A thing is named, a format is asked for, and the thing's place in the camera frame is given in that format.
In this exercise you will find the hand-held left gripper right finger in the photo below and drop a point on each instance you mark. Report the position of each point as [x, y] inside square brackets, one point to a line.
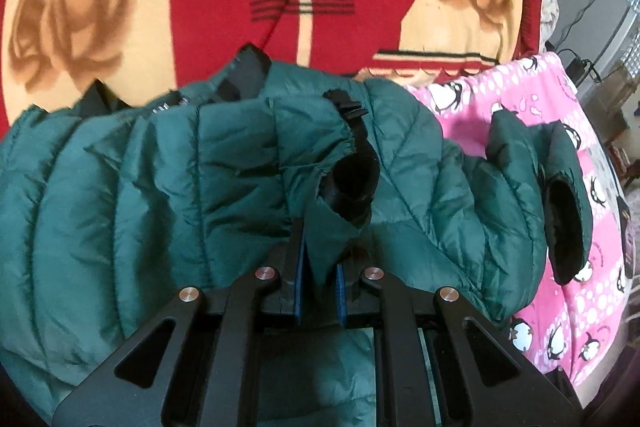
[342, 293]

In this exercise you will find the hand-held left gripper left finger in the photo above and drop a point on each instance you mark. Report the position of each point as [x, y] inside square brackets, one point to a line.
[299, 288]

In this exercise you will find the green puffer jacket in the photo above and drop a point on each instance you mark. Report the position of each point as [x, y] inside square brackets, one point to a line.
[150, 182]

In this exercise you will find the pink penguin print blanket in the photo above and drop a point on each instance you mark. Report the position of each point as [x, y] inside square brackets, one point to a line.
[505, 82]

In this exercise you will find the red and cream rose blanket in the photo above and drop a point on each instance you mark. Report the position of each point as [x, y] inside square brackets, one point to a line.
[210, 7]

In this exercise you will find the black power adapter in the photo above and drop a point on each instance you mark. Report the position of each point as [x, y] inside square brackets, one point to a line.
[582, 69]

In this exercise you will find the white lace cloth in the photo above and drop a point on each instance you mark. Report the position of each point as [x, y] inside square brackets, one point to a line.
[549, 14]

